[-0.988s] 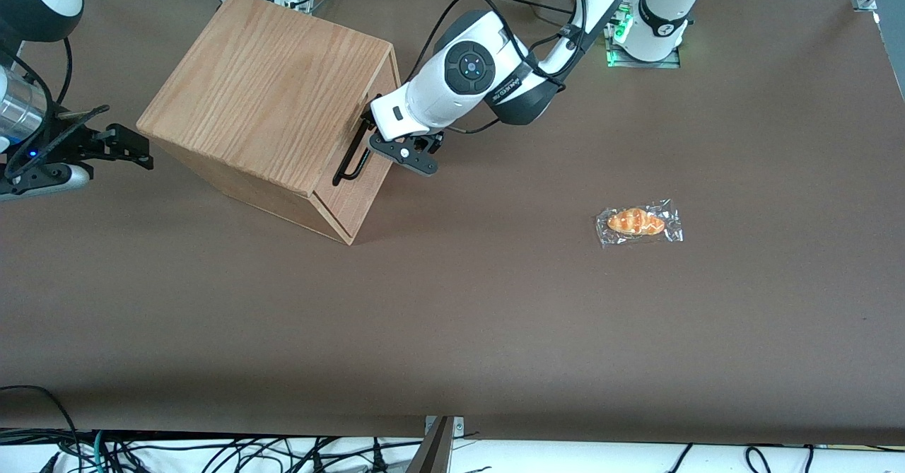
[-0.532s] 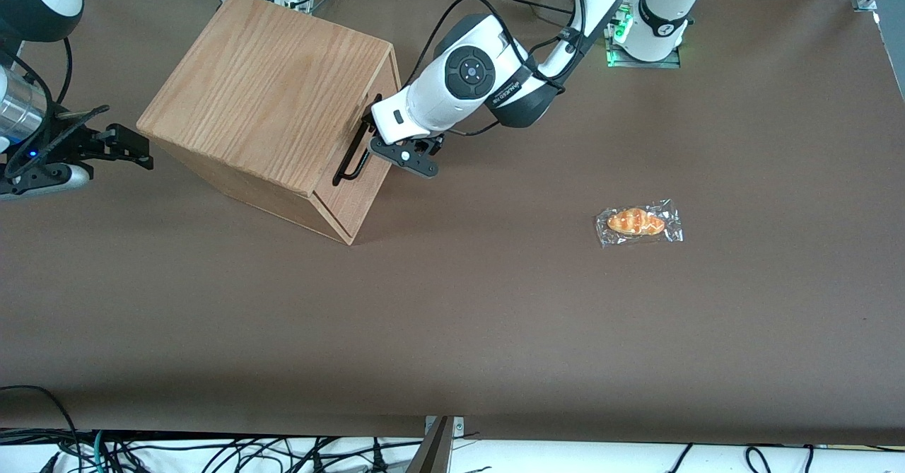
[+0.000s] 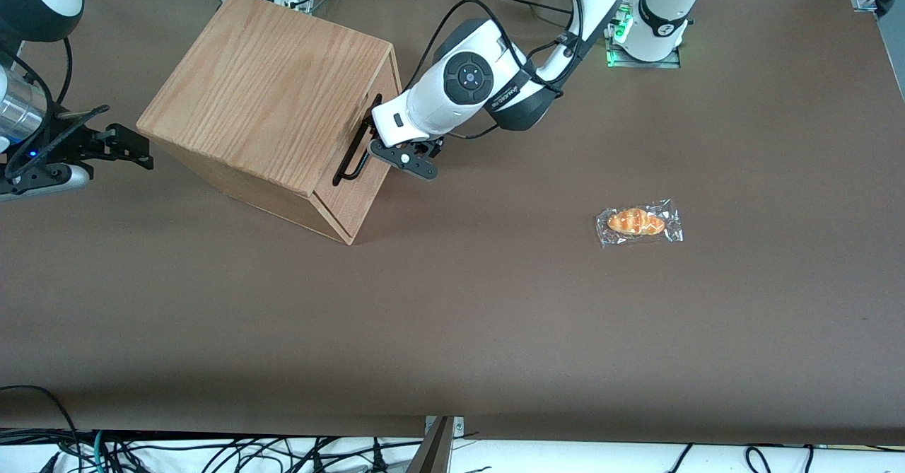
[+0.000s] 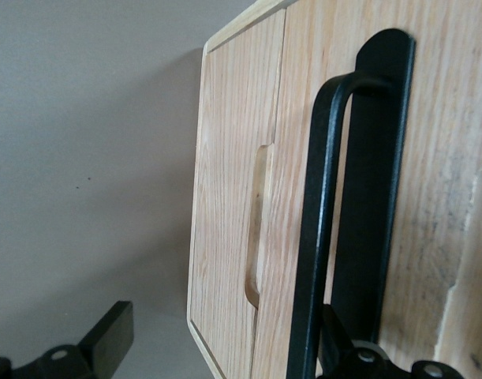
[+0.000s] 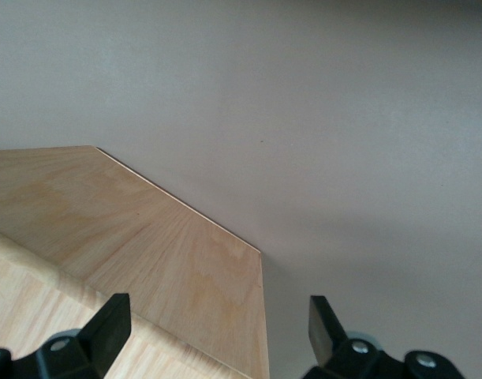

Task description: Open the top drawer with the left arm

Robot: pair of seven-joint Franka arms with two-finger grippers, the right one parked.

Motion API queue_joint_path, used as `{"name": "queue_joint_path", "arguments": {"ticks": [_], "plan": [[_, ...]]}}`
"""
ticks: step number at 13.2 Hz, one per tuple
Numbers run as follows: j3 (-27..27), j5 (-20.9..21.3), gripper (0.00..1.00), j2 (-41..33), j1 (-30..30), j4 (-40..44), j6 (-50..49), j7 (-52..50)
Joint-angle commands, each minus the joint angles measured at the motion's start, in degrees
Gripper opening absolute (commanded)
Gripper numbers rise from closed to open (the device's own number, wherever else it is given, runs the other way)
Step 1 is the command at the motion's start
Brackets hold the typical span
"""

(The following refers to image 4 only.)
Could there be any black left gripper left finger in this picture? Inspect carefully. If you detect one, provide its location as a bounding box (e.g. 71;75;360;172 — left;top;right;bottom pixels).
0;300;134;379

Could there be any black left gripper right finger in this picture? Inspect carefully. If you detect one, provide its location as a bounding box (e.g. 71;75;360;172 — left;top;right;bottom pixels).
315;303;462;379

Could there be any black metal drawer handle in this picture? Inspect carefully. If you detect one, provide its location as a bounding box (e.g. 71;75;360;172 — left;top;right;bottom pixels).
290;28;417;379

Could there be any wooden drawer with black handle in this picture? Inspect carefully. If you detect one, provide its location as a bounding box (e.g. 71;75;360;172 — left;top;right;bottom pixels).
251;0;482;379

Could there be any wooden drawer with notch grip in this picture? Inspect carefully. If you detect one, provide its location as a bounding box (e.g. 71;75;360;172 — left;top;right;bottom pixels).
189;8;287;376

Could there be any light wooden drawer cabinet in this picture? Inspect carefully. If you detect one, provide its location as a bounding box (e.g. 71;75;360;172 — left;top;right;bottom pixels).
186;0;301;379

